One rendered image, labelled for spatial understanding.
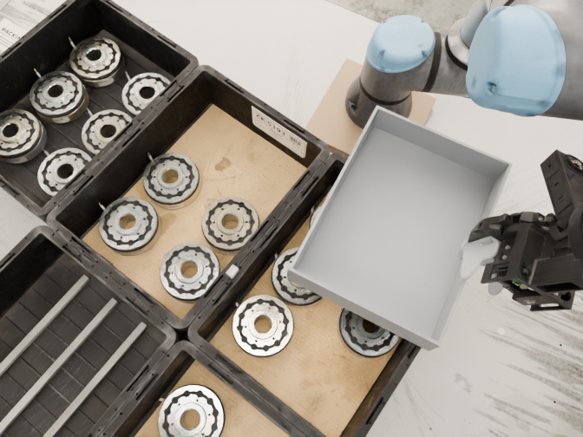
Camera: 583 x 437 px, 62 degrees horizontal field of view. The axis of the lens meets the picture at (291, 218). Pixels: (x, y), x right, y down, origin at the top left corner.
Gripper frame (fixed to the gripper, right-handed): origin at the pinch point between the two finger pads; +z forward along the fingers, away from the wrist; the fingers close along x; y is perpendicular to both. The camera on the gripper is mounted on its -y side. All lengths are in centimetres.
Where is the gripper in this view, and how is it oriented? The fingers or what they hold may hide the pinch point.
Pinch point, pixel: (473, 251)
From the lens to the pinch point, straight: 66.8
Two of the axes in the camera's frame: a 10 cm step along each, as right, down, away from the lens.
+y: -4.0, 8.5, -3.4
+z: -3.0, 2.2, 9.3
